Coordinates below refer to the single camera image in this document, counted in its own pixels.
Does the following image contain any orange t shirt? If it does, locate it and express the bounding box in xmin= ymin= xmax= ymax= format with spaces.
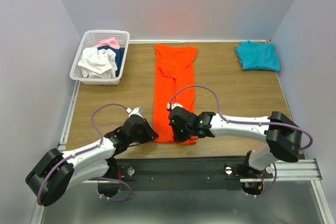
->
xmin=153 ymin=45 xmax=197 ymax=144

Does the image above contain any teal t shirt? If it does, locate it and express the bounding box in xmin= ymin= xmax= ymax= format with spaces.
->
xmin=235 ymin=41 xmax=281 ymax=72

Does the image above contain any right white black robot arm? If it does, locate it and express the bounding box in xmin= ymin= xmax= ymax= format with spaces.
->
xmin=168 ymin=104 xmax=303 ymax=178

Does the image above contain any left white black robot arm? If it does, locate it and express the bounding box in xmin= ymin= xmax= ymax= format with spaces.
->
xmin=25 ymin=115 xmax=159 ymax=207

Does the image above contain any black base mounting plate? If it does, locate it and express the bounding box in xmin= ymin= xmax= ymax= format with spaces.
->
xmin=104 ymin=156 xmax=273 ymax=191

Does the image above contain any white crumpled t shirt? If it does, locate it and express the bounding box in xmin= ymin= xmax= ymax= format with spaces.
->
xmin=77 ymin=47 xmax=118 ymax=79

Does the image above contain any navy blue t shirt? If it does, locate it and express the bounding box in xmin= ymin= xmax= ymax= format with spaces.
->
xmin=98 ymin=46 xmax=125 ymax=77

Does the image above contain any pink t shirt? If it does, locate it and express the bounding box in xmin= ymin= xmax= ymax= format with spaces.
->
xmin=95 ymin=37 xmax=120 ymax=49

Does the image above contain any white plastic laundry basket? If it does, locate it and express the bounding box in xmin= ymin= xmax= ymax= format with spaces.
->
xmin=70 ymin=29 xmax=130 ymax=86

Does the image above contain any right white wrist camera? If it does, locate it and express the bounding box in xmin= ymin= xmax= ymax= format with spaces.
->
xmin=166 ymin=103 xmax=183 ymax=111

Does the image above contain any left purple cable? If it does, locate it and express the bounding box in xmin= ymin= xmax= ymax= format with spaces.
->
xmin=36 ymin=103 xmax=132 ymax=206

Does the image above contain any aluminium extrusion frame rail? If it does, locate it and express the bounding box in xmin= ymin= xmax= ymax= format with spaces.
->
xmin=30 ymin=39 xmax=336 ymax=224

